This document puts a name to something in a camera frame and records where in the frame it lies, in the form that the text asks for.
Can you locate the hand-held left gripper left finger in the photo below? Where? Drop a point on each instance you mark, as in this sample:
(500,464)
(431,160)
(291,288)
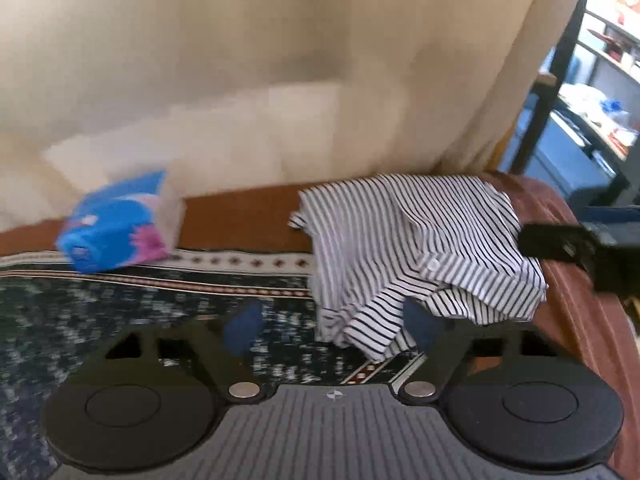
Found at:
(242,327)

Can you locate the blue tissue pack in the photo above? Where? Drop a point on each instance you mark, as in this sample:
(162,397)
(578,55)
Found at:
(117,230)

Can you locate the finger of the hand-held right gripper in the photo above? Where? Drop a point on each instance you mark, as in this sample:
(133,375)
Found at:
(550,242)

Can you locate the sheer white curtain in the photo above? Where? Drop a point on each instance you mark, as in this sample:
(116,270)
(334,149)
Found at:
(250,70)

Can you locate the cluttered shelf unit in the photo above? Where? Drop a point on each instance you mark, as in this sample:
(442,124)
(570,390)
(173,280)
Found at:
(590,85)

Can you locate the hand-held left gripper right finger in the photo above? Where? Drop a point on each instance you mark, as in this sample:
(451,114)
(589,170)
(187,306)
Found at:
(422,322)

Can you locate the black white striped shirt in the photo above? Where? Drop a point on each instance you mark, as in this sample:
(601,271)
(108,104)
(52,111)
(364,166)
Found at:
(410,250)

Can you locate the dark patterned mat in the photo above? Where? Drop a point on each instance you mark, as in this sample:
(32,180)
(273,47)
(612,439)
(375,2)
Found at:
(100,300)

